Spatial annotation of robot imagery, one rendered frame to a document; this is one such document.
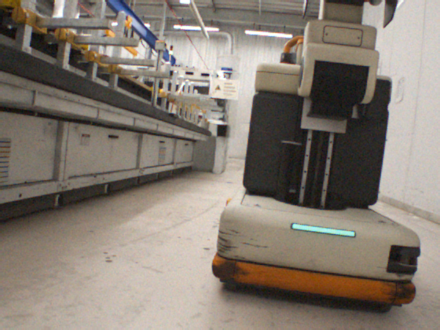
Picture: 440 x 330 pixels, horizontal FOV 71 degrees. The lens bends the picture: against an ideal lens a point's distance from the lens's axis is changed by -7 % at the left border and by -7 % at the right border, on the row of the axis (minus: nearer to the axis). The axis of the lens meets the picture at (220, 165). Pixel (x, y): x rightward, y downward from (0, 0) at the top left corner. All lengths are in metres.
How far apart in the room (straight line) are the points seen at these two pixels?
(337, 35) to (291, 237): 0.63
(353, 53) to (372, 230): 0.53
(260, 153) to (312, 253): 0.47
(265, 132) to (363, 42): 0.48
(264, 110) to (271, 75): 0.14
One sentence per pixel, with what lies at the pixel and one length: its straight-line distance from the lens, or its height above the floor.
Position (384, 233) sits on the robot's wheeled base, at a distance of 1.06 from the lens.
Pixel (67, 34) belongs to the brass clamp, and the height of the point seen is 0.84.
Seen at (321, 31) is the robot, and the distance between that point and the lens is 1.11.
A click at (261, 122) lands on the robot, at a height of 0.57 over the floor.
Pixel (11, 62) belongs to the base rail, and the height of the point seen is 0.65.
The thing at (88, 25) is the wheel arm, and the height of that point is 0.81.
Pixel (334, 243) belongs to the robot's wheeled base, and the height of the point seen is 0.22.
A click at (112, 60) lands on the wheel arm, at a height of 0.82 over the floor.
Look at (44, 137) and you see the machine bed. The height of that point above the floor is 0.40.
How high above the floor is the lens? 0.45
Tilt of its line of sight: 3 degrees down
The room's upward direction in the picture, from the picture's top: 7 degrees clockwise
